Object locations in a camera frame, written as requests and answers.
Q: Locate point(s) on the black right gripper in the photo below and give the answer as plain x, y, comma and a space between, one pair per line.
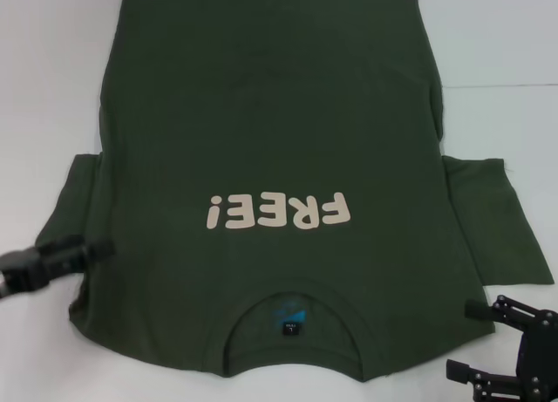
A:
538, 363

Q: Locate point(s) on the dark green FREE! t-shirt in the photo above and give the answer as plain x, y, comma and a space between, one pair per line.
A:
279, 136

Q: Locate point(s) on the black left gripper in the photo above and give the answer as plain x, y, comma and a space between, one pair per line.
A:
22, 271

